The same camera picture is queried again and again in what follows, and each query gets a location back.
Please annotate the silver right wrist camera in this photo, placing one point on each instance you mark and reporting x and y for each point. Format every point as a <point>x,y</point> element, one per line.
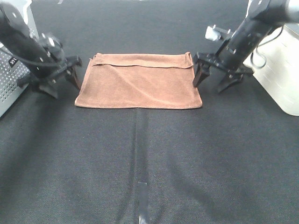
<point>214,33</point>

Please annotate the brown microfibre towel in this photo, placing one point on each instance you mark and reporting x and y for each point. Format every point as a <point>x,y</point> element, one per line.
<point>154,81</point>

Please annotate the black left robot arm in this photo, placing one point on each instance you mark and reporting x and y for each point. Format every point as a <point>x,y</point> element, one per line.
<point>43,56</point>

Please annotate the pale blue woven-pattern bin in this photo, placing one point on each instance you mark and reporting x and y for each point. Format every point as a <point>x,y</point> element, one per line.
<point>276,67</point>

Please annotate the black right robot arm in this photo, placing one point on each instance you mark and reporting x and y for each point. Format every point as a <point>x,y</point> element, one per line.
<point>262,18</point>

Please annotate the black tablecloth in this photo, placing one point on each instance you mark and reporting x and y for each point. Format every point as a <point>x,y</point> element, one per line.
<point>233,161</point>

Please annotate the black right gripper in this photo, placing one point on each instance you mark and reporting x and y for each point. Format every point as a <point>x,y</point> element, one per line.
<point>206,60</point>

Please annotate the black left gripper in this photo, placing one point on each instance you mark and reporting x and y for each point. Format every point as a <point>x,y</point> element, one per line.
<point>42,75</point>

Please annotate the grey perforated plastic basket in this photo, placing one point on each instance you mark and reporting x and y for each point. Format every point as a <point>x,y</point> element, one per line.
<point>10,68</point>

